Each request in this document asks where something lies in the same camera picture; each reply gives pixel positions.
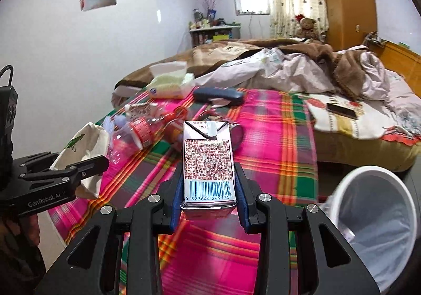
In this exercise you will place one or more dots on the pink plaid blanket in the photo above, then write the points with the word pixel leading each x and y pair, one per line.
pixel 279 150

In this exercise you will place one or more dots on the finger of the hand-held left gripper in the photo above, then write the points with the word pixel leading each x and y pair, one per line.
pixel 36 160
pixel 92 165

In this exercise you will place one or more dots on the wooden wardrobe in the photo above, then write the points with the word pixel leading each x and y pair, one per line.
pixel 348 2

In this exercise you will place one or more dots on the pink round container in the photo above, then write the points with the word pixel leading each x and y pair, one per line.
pixel 237 135

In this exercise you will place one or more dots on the blue glasses case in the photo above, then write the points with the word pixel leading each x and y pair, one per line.
pixel 217 94

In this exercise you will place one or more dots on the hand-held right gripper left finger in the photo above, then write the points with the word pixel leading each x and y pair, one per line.
pixel 174 212

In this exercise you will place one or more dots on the purple decorative branches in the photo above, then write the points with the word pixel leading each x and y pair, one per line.
pixel 210 2

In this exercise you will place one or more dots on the white bag with green print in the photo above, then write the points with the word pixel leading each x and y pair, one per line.
pixel 85 143

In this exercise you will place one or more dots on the small window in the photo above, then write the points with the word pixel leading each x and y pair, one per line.
pixel 251 0

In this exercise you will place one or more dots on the pale pink quilt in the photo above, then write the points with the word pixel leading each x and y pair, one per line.
pixel 296 74

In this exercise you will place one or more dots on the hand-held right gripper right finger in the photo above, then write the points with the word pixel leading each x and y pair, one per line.
pixel 243 212

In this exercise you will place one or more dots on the cluttered shelf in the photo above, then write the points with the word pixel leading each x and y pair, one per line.
pixel 213 35

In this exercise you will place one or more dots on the brown blanket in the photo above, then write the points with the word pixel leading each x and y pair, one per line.
pixel 213 51

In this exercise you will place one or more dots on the red white wrapper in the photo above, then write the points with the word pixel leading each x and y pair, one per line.
pixel 139 110

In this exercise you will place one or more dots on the white trash bin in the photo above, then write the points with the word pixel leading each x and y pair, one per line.
pixel 368 196

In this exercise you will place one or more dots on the wooden headboard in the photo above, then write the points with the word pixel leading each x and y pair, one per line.
pixel 401 53

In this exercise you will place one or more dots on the brown teddy bear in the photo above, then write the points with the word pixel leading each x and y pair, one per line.
pixel 307 26

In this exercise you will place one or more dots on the clear bottle with red label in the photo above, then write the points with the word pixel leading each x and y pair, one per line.
pixel 138 133

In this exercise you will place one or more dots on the white plastic bin liner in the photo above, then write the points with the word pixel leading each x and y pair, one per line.
pixel 381 229

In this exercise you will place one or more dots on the black smartphone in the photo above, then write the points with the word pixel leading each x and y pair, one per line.
pixel 342 110

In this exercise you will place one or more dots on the yellow floral bed sheet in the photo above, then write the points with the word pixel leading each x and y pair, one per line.
pixel 361 137

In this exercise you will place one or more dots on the purple milk carton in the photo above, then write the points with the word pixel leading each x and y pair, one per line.
pixel 207 156

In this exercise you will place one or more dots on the green white tissue pack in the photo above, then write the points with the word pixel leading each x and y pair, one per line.
pixel 169 84

